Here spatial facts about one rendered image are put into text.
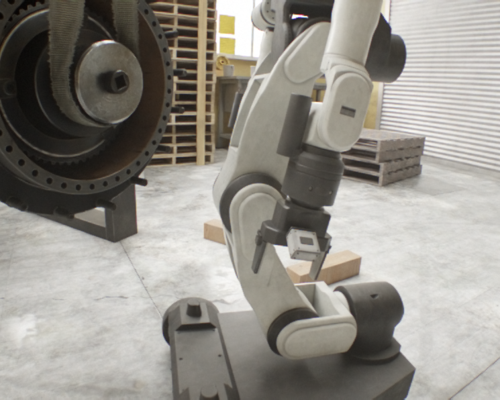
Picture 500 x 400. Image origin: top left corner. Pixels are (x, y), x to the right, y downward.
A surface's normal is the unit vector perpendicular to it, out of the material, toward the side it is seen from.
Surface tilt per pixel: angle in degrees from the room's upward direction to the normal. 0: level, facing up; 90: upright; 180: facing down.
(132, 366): 0
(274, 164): 90
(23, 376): 0
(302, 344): 90
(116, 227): 90
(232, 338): 0
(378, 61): 113
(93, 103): 90
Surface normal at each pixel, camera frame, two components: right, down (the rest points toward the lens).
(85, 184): 0.83, 0.19
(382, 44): 0.22, 0.28
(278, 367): 0.04, -0.96
